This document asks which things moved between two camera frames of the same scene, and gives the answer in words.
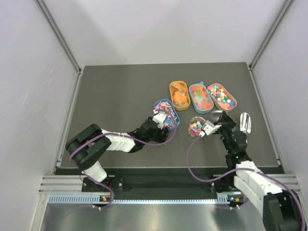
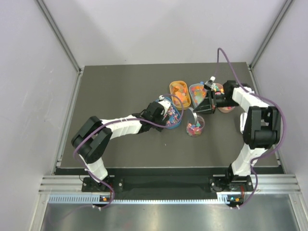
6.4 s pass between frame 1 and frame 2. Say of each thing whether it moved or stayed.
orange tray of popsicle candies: stayed
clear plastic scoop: stayed
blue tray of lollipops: stayed
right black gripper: moved
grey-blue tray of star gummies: stayed
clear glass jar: stayed
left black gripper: moved
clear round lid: moved
